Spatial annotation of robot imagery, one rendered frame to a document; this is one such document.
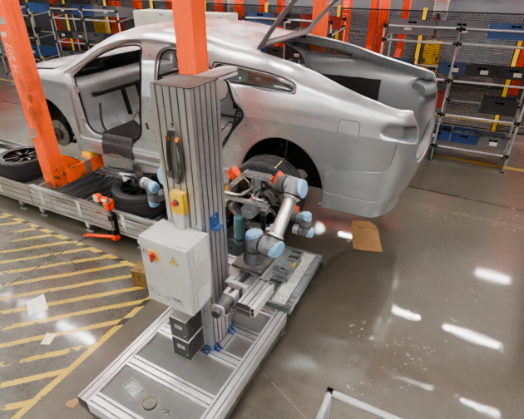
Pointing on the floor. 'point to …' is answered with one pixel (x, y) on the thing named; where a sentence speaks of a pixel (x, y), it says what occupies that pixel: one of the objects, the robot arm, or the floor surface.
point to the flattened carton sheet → (365, 236)
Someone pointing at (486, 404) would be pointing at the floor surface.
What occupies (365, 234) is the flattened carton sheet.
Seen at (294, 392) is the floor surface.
